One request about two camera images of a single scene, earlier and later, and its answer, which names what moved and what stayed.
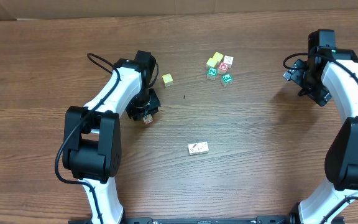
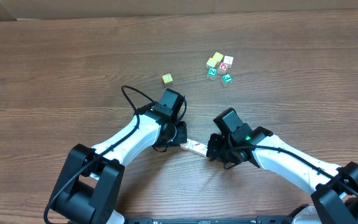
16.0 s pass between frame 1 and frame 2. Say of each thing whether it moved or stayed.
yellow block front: stayed
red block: stayed
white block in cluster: stayed
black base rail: stayed
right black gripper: moved
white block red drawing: moved
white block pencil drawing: moved
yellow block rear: stayed
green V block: stayed
